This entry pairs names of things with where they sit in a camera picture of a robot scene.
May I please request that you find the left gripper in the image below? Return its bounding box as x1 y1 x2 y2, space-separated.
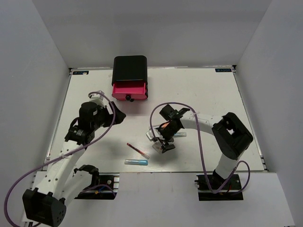
91 101 126 131

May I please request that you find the white eraser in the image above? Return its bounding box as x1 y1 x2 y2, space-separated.
152 143 162 154

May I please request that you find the pink drawer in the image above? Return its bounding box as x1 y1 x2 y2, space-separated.
112 81 148 102

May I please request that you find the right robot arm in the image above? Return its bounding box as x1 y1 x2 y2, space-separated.
156 105 253 189

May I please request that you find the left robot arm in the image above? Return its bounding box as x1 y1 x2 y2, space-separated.
22 101 126 227

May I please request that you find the green capped marker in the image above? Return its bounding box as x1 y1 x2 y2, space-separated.
174 132 187 138

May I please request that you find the orange capped marker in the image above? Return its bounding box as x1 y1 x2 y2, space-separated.
153 122 169 129

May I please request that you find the red pen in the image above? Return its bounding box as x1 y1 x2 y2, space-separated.
127 143 150 159

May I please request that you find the blue capped marker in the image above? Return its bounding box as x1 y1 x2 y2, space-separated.
125 159 148 166

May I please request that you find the black drawer cabinet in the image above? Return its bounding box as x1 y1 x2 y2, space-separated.
112 55 148 95

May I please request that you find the left blue label sticker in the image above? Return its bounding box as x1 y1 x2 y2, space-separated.
72 70 89 75

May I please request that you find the blue label sticker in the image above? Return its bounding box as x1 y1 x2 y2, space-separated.
72 70 89 75
215 68 232 72

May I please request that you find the right blue label sticker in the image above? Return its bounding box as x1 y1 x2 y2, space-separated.
215 68 232 72

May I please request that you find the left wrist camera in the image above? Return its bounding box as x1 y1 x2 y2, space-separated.
88 90 104 105

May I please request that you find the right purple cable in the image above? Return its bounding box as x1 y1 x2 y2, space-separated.
149 102 250 194

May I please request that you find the purple cable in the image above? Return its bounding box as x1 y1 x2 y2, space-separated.
149 102 250 194
3 91 118 225

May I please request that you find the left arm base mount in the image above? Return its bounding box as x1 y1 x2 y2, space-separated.
75 173 120 200

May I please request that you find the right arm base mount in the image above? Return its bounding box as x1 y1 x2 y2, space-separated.
194 174 244 202

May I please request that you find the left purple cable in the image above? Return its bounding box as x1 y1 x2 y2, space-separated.
3 91 118 225

